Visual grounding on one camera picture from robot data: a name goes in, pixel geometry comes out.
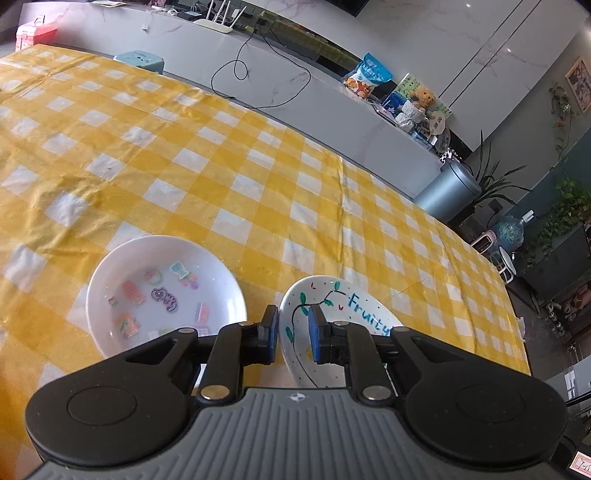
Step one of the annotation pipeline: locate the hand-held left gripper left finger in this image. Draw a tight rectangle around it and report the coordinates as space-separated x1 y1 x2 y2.
124 305 279 401

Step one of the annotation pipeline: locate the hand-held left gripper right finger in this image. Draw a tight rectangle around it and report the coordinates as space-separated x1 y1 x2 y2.
307 305 462 402

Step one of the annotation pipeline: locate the white fruit-print plate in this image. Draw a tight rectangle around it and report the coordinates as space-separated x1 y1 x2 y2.
278 274 404 389

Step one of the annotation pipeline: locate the white sticker plate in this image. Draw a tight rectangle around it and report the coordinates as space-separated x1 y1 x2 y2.
86 235 247 361

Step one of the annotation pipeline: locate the grey trash can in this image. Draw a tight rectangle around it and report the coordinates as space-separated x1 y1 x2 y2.
413 159 483 225

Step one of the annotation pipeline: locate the yellow checked tablecloth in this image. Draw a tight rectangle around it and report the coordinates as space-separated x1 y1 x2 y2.
0 44 532 398

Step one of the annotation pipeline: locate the small white stool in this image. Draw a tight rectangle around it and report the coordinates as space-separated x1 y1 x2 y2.
498 247 516 283

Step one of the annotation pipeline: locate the blue water jug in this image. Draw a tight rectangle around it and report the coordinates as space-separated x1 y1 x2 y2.
493 210 537 253

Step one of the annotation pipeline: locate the tall leafy potted plant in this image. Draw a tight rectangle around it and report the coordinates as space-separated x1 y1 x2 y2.
466 130 533 217

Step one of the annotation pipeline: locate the marble television cabinet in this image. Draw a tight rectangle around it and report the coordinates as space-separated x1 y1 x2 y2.
44 0 445 200

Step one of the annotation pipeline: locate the round paddle fan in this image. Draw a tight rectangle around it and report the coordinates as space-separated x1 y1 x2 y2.
427 113 451 139

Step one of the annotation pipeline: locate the teddy bear in white wrap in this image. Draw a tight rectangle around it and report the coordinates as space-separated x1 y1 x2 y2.
396 88 436 133

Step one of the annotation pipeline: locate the blue snack bag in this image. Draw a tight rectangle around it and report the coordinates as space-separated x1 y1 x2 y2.
344 53 393 100

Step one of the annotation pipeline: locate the green picture card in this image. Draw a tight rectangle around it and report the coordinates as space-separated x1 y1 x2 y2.
396 74 452 117

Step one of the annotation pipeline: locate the trailing ivy plant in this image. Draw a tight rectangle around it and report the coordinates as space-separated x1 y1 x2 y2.
526 174 591 265

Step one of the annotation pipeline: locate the teal plastic stool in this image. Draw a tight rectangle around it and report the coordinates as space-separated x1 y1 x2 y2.
113 50 166 75

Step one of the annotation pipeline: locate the white router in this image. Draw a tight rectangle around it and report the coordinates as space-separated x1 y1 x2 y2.
193 0 246 36

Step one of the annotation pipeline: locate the black television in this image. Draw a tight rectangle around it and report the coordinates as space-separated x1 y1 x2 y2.
323 0 371 17

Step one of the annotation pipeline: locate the red box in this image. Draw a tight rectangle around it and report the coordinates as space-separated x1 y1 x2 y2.
16 15 58 51

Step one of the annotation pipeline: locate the black cable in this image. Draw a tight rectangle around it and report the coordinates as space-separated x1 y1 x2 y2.
211 31 311 110

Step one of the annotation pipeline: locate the framed wall picture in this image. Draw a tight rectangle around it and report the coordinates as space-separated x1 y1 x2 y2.
565 56 591 112

